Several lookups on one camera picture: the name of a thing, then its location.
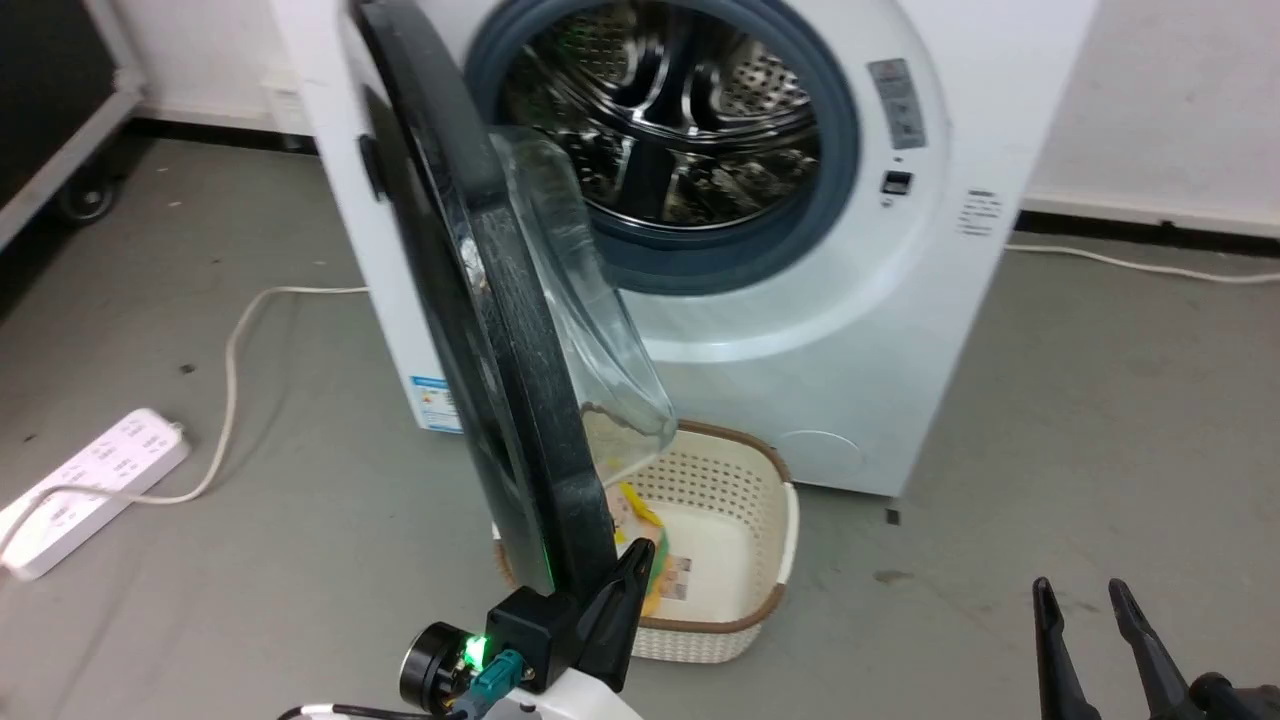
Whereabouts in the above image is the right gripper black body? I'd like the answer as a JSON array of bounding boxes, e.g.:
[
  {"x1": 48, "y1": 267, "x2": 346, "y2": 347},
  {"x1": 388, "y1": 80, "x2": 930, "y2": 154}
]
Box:
[{"x1": 1189, "y1": 671, "x2": 1280, "y2": 720}]

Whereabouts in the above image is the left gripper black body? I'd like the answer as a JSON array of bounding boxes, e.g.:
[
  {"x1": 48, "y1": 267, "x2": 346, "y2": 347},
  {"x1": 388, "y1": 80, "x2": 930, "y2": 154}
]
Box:
[{"x1": 485, "y1": 586, "x2": 593, "y2": 693}]

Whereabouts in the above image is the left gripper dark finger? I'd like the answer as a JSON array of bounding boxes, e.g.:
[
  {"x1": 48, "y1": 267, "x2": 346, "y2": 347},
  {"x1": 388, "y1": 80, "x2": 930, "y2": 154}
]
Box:
[{"x1": 575, "y1": 539, "x2": 657, "y2": 693}]

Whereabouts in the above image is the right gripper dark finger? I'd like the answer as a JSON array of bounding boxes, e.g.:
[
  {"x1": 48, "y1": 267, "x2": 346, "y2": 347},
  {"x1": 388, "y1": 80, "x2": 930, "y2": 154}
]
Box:
[
  {"x1": 1032, "y1": 576, "x2": 1103, "y2": 720},
  {"x1": 1107, "y1": 577, "x2": 1203, "y2": 720}
]

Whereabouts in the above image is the black round washer door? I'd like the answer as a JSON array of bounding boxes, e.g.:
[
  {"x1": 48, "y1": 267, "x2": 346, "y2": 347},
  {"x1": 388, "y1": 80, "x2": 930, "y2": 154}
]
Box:
[{"x1": 350, "y1": 0, "x2": 679, "y2": 603}]

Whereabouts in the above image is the white front-load washing machine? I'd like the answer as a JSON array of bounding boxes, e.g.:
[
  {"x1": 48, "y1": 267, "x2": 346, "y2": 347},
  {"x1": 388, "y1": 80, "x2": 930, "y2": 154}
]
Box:
[{"x1": 270, "y1": 0, "x2": 1101, "y2": 498}]

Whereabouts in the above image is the grey rubber door gasket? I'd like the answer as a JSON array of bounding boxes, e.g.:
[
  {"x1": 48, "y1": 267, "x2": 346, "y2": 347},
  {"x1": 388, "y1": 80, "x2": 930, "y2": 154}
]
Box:
[{"x1": 463, "y1": 0, "x2": 861, "y2": 297}]

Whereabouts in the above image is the printed picture card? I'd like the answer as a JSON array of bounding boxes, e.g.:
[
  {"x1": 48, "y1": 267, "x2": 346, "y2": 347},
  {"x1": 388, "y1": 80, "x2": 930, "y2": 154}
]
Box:
[{"x1": 655, "y1": 552, "x2": 694, "y2": 602}]

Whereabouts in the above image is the yellow orange cloth item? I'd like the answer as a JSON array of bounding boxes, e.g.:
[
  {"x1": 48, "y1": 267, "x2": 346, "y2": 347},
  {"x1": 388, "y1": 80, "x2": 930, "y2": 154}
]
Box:
[{"x1": 604, "y1": 482, "x2": 668, "y2": 618}]

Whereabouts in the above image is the cream plastic laundry basket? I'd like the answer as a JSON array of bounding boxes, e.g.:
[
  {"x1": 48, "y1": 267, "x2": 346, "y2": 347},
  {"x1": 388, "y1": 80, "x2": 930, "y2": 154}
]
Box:
[{"x1": 493, "y1": 419, "x2": 800, "y2": 665}]

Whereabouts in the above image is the blue energy label sticker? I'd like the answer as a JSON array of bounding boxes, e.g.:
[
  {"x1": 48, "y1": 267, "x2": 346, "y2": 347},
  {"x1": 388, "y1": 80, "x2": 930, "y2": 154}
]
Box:
[{"x1": 407, "y1": 374, "x2": 464, "y2": 434}]

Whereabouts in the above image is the white text warning sticker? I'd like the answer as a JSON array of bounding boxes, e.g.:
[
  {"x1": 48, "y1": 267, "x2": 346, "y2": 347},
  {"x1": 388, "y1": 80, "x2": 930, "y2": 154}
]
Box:
[{"x1": 954, "y1": 186, "x2": 1005, "y2": 239}]

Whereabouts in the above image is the white power strip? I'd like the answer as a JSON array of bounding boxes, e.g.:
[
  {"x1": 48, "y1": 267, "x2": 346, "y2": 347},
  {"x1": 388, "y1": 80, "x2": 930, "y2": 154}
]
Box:
[{"x1": 0, "y1": 407, "x2": 191, "y2": 582}]

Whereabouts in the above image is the steel washer drum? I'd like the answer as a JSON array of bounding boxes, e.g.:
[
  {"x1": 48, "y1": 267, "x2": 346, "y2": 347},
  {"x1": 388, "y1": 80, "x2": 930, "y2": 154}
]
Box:
[{"x1": 500, "y1": 0, "x2": 823, "y2": 229}]

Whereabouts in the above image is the grey instruction label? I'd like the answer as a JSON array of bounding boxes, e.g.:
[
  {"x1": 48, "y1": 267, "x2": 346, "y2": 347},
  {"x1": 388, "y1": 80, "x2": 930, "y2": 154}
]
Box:
[{"x1": 867, "y1": 57, "x2": 928, "y2": 151}]

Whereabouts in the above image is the black caster wheel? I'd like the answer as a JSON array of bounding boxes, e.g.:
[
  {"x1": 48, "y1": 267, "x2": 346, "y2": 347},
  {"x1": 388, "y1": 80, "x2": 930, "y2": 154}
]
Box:
[{"x1": 54, "y1": 158, "x2": 123, "y2": 224}]

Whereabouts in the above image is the black wheeled cart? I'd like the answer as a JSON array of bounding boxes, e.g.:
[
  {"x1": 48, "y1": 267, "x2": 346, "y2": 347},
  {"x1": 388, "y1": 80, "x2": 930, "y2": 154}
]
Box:
[{"x1": 0, "y1": 0, "x2": 143, "y2": 253}]

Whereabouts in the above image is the thin white floor cable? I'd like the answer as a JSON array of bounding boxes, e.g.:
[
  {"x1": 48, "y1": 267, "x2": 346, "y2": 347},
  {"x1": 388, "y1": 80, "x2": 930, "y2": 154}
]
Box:
[{"x1": 1004, "y1": 242, "x2": 1280, "y2": 286}]

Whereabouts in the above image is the white power strip cable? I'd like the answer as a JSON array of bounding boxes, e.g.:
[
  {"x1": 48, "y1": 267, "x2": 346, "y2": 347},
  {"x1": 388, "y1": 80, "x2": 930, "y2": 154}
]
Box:
[{"x1": 128, "y1": 285, "x2": 371, "y2": 507}]

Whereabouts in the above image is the grey plugged-in cable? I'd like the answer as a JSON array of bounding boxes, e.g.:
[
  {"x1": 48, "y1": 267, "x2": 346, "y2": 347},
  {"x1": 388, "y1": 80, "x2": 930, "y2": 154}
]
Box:
[{"x1": 0, "y1": 485, "x2": 136, "y2": 557}]

